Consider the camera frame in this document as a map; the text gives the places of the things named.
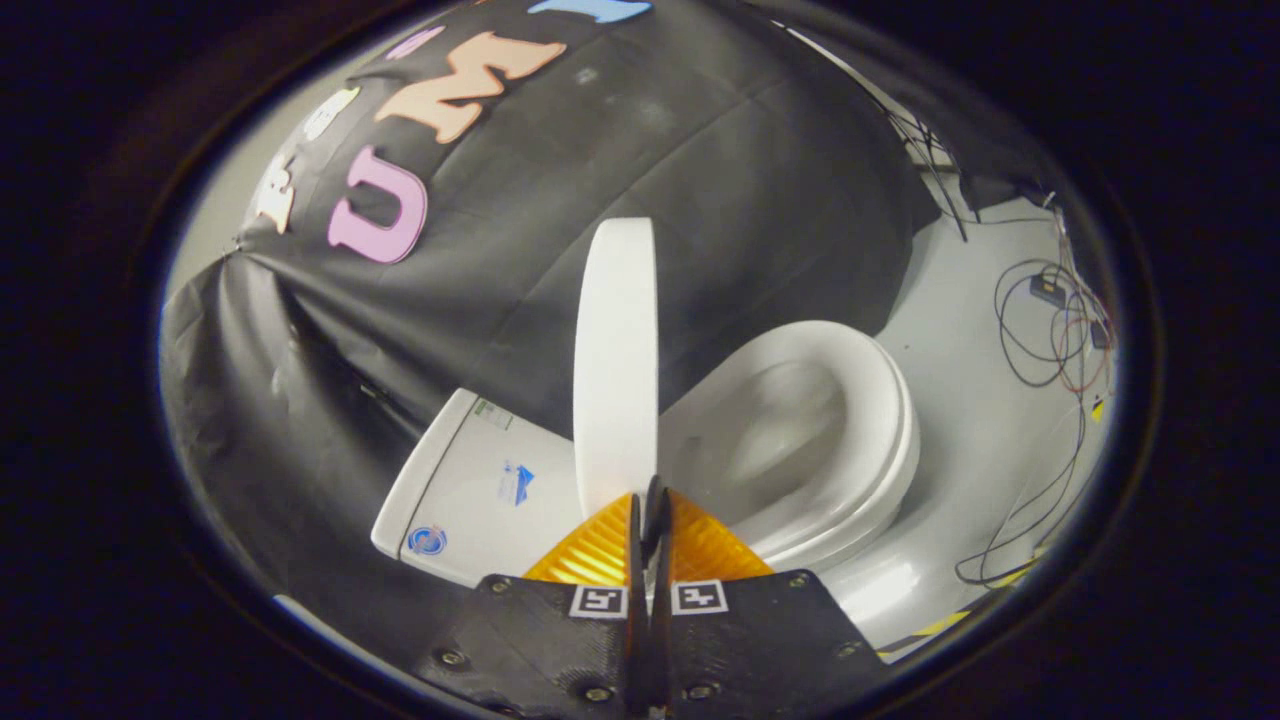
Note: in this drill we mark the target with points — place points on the black backdrop cloth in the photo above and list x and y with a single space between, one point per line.
620 160

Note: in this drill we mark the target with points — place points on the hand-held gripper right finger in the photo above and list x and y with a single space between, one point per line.
660 620

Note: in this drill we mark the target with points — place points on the white toilet lid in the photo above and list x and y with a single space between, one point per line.
615 360

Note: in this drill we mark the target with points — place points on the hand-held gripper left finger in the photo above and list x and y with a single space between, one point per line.
634 620

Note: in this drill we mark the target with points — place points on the small black box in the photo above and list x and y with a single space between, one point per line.
1047 290

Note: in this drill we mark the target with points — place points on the white ceramic toilet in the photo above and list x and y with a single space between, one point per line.
470 480

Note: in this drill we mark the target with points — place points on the white toilet seat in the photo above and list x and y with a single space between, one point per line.
885 400

